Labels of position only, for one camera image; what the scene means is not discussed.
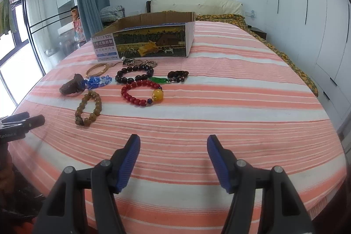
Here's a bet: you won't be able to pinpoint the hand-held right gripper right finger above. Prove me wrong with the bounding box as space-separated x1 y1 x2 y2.
206 134 316 234

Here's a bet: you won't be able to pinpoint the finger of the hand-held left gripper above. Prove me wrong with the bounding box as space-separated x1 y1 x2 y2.
0 112 30 125
15 114 46 132

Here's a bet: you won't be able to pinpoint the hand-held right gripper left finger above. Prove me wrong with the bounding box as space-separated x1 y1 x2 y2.
33 134 141 234

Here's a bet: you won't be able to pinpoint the brown carved wood ornament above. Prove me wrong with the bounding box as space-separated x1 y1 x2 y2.
59 73 86 96

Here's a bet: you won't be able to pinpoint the olive brown bead bracelet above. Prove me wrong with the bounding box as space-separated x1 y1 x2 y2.
75 90 102 127

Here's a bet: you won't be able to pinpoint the red bracelet with yellow bead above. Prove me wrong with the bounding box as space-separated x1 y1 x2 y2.
121 80 165 107

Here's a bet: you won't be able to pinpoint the blue crystal bracelet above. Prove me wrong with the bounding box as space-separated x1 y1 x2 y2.
84 75 112 90

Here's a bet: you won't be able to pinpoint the gold chain bracelet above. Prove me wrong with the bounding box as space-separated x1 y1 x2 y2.
86 63 118 78

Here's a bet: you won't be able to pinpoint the large black bead bracelet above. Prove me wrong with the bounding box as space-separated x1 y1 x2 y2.
115 64 154 84

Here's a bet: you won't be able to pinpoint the small dark bead bracelet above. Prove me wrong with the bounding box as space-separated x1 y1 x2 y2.
167 70 189 84

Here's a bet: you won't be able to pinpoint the printed cardboard box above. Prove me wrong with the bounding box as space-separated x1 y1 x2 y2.
90 11 196 62

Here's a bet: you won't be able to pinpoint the pink striped bed sheet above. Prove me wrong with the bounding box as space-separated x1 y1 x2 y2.
11 21 349 234

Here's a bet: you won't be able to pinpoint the white washing machine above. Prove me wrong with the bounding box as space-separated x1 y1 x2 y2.
57 25 78 51

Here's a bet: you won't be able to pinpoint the green hanging clothes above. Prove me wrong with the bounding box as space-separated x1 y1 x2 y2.
0 0 14 34

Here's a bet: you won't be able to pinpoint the colourful hanging cloth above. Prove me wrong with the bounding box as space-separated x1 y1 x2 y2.
71 5 83 40

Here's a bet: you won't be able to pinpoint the black framed glass door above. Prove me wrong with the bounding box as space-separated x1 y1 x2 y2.
0 0 80 119

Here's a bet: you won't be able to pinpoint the yellow floral quilt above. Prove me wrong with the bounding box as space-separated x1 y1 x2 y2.
195 14 319 97

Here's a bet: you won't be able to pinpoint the plaid cloth pile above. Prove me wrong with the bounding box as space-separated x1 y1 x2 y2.
99 5 126 23

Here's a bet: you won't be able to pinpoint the dark wooden nightstand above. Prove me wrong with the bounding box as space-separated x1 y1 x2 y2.
248 26 267 40

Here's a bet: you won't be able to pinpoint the cream headboard cushion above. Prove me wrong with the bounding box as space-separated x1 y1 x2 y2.
150 0 243 16

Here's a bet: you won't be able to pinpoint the white wardrobe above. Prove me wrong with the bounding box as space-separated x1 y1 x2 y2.
265 0 351 141

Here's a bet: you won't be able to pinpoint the metal keychain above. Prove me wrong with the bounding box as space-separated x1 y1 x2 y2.
121 57 159 68

